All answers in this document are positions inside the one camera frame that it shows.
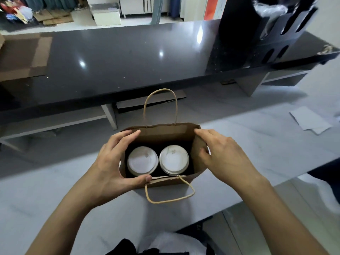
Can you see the person's left hand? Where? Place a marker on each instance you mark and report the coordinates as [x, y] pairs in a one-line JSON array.
[[109, 175]]

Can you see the person's right hand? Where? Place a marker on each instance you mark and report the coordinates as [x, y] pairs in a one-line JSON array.
[[231, 162]]

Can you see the tan coffee cup white lid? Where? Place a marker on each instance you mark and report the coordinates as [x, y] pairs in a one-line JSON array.
[[174, 159]]

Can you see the brown paper bag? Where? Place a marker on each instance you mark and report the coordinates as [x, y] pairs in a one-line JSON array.
[[164, 134]]

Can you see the stack of white paper sheets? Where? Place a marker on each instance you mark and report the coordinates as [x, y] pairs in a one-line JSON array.
[[311, 119]]

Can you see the person's right forearm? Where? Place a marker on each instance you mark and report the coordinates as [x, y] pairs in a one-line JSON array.
[[284, 220]]

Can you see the person's left forearm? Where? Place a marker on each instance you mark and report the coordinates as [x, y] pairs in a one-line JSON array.
[[66, 225]]

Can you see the person's white shirt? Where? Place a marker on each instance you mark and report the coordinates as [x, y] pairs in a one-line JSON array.
[[175, 244]]

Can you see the white support panel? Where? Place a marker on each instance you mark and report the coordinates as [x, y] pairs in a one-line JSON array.
[[110, 116]]

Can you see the black body harness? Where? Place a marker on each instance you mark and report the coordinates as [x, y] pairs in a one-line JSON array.
[[125, 248]]

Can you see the black acrylic organizer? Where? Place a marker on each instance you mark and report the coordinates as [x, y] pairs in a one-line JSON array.
[[239, 34]]

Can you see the plastic wrapped white pack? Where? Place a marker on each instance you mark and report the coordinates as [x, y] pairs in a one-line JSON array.
[[268, 13]]

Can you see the red banner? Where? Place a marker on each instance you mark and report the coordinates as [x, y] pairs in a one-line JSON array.
[[215, 6]]

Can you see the white window curtain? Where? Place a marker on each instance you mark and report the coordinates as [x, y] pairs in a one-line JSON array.
[[194, 8]]

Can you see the white box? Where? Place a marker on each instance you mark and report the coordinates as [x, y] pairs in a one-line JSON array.
[[106, 16]]

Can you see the blue window curtain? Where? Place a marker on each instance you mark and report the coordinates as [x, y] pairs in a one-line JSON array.
[[175, 5]]

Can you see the stainless steel refrigerator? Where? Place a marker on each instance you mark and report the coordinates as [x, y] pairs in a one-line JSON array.
[[138, 5]]

